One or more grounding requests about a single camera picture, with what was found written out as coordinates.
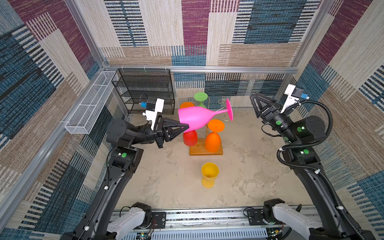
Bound red wine glass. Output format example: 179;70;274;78
183;130;198;147

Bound wooden rack base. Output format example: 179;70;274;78
189;137;224;156

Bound black wire mesh shelf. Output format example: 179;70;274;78
112;69;175;115

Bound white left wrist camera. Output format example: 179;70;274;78
140;97;165;130

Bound yellow wine glass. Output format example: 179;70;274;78
201;163;220;189

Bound white wire mesh basket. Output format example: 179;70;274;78
65;71;117;135

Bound white slotted cable duct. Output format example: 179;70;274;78
119;227;268;240

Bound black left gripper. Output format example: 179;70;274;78
129;118;187;153

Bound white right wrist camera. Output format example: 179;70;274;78
281;84;310;114

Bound orange wine glass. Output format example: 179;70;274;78
205;119;225;153
180;102;196;109

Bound green wine glass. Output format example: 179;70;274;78
194;92;208;108

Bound pink wine glass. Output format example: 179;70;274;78
178;99;234;132

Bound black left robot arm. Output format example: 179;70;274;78
61;116;189;240

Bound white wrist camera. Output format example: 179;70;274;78
140;97;165;130
281;84;310;114

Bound gold wire glass rack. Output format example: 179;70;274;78
194;96;230;123

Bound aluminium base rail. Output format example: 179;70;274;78
113;205;334;232

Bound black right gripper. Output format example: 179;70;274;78
249;92;298;144

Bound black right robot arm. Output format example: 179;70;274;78
250;93;375;240

